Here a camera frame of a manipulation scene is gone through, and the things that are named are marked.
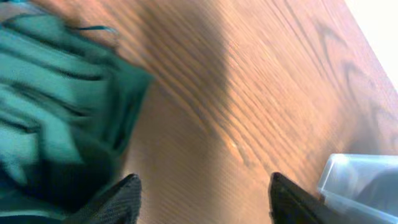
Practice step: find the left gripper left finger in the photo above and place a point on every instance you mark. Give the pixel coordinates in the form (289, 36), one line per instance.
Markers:
(118, 205)

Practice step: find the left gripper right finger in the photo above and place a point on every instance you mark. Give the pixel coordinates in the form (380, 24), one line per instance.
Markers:
(290, 204)

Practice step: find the green cloth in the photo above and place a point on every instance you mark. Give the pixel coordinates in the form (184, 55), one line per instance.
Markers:
(68, 108)

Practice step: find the clear plastic storage bin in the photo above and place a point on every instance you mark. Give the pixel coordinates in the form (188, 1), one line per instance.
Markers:
(361, 187)

